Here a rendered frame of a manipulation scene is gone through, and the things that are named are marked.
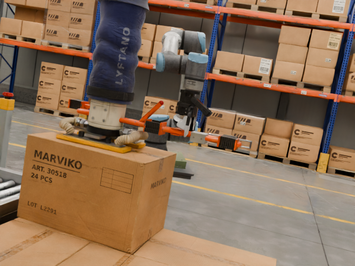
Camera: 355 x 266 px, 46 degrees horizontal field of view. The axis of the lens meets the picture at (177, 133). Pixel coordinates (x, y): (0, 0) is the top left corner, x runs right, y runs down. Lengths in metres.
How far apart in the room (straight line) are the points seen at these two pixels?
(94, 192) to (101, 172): 0.10
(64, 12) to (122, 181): 8.77
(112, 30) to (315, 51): 7.38
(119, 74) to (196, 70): 0.35
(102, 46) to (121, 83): 0.18
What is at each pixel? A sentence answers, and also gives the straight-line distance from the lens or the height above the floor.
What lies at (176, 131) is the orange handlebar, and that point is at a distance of 1.89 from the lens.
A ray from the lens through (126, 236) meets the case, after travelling 1.85.
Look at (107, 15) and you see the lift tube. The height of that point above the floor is 1.54.
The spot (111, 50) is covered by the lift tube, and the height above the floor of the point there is 1.38.
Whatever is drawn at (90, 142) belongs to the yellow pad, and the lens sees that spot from 1.93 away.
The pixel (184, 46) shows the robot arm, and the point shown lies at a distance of 2.53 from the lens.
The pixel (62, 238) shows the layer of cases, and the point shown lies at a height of 0.54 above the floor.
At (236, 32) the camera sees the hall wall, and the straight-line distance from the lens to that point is 10.46.
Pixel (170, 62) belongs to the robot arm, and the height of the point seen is 1.38.
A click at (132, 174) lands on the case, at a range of 1.77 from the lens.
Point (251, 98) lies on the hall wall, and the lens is 10.31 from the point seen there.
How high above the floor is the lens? 1.30
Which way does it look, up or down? 7 degrees down
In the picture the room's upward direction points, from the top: 10 degrees clockwise
